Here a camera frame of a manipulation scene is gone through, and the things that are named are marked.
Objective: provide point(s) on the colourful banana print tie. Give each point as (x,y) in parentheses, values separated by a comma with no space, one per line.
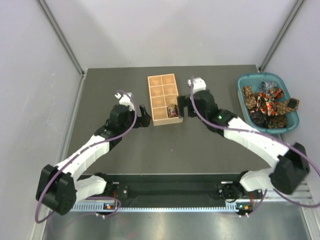
(172,110)

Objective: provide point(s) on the dark rolled tie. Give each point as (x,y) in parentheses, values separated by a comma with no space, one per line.
(259,119)

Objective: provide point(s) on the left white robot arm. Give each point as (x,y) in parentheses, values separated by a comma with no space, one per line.
(60,186)

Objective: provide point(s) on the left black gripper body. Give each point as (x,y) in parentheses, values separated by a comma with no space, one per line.
(139,122)

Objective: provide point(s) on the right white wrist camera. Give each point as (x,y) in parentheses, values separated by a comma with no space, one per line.
(198,84)

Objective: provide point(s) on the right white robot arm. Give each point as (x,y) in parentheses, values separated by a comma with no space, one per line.
(287,164)

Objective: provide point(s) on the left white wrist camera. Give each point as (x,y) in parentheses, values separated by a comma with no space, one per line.
(124,99)

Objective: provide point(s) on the grey slotted cable duct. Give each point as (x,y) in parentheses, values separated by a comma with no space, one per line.
(109,206)

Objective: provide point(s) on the red floral tie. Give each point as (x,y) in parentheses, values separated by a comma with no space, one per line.
(266,102)

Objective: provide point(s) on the teal plastic basket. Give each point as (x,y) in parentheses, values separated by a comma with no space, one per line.
(254,80)

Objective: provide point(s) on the blue grey tie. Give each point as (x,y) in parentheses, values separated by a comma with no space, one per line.
(266,86)

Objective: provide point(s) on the wooden eight-compartment box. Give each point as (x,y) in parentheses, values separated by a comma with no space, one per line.
(163,91)

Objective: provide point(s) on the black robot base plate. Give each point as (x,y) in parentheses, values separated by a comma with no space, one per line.
(175,190)

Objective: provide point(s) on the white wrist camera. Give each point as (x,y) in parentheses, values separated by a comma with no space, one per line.
(124,99)
(198,84)

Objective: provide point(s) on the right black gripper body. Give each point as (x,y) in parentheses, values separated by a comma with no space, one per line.
(191,113)

